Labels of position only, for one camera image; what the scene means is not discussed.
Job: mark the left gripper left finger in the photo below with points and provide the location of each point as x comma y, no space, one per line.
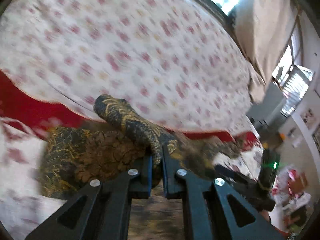
99,210

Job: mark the white floral bed sheet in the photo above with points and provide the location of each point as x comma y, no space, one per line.
170,59

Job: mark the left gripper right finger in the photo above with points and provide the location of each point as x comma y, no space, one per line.
212,209

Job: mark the beige curtain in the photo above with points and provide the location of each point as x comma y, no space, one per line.
263,29

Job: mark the brown gold batik shirt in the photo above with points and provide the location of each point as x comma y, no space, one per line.
156,217

